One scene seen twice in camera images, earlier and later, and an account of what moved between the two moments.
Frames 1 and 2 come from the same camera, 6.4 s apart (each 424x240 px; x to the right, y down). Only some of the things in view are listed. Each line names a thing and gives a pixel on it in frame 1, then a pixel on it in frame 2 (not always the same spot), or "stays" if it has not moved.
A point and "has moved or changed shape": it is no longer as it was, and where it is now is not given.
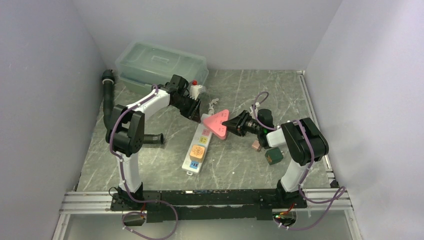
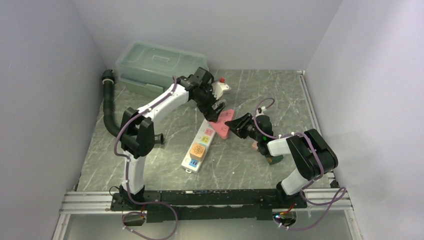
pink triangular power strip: (213, 123) has moved or changed shape
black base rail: (169, 206) stays
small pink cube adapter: (256, 146) stays
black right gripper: (236, 125) stays
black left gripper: (195, 116) to (211, 115)
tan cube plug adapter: (197, 153) stays
